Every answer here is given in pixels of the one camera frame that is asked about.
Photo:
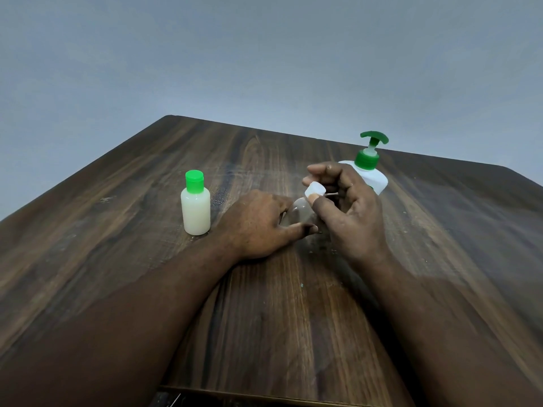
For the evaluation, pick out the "person's left hand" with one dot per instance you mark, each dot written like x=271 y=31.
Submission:
x=250 y=228

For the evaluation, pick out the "person's right hand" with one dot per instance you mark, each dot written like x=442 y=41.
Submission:
x=356 y=224

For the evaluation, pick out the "white hand sanitizer pump bottle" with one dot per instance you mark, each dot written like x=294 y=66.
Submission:
x=377 y=178

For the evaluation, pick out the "small clear bottle white cap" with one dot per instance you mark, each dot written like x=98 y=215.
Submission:
x=299 y=211

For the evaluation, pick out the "small clear bottle green-capped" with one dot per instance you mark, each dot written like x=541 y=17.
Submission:
x=196 y=216

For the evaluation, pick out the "green bottle cap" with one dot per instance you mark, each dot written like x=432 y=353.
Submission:
x=194 y=181

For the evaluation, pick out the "person's right forearm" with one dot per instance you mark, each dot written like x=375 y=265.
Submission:
x=458 y=330

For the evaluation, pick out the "person's left forearm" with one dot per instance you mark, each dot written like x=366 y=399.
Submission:
x=119 y=326

